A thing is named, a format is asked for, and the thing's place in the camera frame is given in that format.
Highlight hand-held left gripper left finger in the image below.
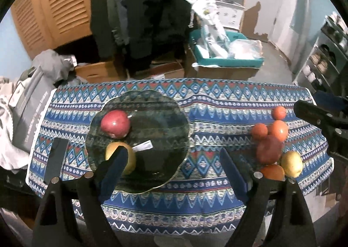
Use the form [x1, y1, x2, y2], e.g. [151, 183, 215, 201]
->
[32, 146, 129, 247]

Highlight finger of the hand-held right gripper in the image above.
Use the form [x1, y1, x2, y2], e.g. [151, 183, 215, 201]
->
[294, 101, 340, 130]
[315, 92, 348, 117]

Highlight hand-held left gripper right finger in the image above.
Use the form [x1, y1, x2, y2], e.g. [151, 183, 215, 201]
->
[220, 148, 317, 247]

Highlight orange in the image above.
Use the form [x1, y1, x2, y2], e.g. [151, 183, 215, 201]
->
[251, 123, 269, 139]
[268, 120, 289, 141]
[273, 106, 287, 120]
[259, 164, 286, 181]

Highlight red apple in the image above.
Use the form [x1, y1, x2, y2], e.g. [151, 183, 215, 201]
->
[100, 110, 131, 139]
[256, 135, 283, 164]

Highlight dark glass plate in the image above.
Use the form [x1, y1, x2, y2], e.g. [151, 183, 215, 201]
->
[85, 90, 190, 195]

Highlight yellow apple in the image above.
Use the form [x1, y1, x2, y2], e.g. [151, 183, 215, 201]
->
[105, 142, 136, 175]
[281, 151, 303, 177]

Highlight white paper label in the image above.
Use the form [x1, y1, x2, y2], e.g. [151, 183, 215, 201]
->
[132, 140, 153, 152]

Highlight group of shoes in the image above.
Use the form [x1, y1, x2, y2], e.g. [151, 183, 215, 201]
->
[302, 13, 348, 87]

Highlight metal shoe rack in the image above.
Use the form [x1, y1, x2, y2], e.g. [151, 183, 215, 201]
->
[292, 12, 348, 92]

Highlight black phone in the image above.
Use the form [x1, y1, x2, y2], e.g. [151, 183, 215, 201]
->
[43, 138, 68, 182]

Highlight blue patterned tablecloth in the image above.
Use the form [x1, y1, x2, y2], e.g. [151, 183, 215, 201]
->
[26, 78, 335, 232]

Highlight small wooden crate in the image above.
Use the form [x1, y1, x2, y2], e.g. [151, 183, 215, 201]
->
[75, 61, 120, 83]

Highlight clear plastic bag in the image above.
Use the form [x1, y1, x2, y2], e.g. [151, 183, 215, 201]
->
[228, 39, 263, 60]

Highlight teal plastic bin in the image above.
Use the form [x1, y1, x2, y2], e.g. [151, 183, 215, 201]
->
[189, 30, 265, 68]

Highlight large cardboard box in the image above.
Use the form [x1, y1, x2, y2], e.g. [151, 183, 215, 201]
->
[185, 46, 259, 79]

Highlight open cardboard box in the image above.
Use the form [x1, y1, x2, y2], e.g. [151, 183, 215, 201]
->
[133, 59, 185, 80]

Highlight grey tote bag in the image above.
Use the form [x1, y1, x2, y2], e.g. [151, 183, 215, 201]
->
[8, 69, 56, 152]

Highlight white cloth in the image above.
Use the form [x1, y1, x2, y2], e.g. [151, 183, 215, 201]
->
[0, 77, 30, 171]

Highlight white patterned box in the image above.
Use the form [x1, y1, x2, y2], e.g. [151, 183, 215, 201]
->
[216, 1, 244, 30]

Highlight white printed plastic bag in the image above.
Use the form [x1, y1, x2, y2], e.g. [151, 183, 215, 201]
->
[183, 0, 231, 57]

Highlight grey hanging jacket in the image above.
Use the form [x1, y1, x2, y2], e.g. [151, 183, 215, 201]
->
[91, 0, 131, 58]

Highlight black hanging coat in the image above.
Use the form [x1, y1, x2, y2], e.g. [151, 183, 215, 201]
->
[120, 0, 195, 77]

